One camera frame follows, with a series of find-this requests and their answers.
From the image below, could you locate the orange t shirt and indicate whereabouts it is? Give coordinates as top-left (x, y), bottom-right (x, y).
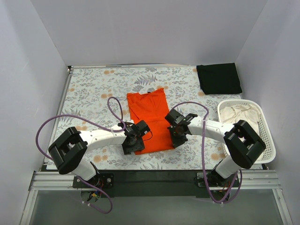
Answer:
top-left (127, 88), bottom-right (174, 155)

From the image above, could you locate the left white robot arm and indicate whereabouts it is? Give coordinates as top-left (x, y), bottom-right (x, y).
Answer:
top-left (48, 120), bottom-right (152, 185)

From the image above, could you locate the white perforated laundry basket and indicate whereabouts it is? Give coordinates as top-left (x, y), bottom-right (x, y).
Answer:
top-left (217, 99), bottom-right (276, 164)

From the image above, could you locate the folded black t shirt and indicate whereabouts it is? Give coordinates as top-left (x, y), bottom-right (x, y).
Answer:
top-left (196, 63), bottom-right (242, 95)

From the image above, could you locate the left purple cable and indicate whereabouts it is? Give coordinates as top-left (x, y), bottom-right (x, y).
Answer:
top-left (35, 96), bottom-right (127, 214)

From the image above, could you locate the aluminium frame rail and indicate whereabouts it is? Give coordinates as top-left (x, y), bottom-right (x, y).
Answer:
top-left (21, 67), bottom-right (292, 225)

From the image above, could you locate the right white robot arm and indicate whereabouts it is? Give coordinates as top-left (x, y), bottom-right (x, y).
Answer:
top-left (165, 109), bottom-right (266, 187)

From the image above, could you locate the floral patterned table mat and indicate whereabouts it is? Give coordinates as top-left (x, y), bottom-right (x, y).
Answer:
top-left (54, 67), bottom-right (241, 170)

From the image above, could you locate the cream t shirt in basket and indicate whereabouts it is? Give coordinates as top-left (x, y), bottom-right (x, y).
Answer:
top-left (220, 105), bottom-right (260, 125)

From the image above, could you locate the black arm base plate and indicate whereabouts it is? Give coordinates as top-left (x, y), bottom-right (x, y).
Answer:
top-left (41, 165), bottom-right (241, 202)

